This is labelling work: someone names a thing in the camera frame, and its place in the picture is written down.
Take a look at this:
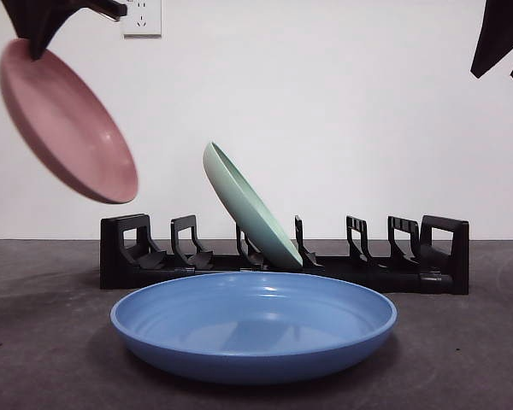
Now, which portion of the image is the pink plate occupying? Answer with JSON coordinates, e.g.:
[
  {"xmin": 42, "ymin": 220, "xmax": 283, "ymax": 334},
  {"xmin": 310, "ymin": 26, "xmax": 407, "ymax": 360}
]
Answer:
[{"xmin": 0, "ymin": 38, "xmax": 139, "ymax": 204}]

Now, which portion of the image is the green plate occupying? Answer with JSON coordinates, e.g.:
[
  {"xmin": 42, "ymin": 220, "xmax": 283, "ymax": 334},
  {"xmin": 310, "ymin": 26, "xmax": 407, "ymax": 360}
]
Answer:
[{"xmin": 203, "ymin": 141, "xmax": 304, "ymax": 270}]

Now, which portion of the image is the blue plate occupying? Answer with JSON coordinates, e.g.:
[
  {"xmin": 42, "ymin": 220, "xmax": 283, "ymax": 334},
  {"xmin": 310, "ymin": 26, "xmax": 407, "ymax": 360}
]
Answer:
[{"xmin": 109, "ymin": 272, "xmax": 398, "ymax": 387}]

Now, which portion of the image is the black plastic dish rack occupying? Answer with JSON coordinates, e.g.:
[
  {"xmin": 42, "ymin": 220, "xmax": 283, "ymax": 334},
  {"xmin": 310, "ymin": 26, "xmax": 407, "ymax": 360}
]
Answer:
[{"xmin": 99, "ymin": 213, "xmax": 470, "ymax": 296}]

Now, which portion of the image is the white wall socket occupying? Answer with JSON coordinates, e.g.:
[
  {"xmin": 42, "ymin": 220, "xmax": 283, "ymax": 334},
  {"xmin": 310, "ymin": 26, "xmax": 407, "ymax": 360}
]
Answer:
[{"xmin": 122, "ymin": 0, "xmax": 162, "ymax": 38}]

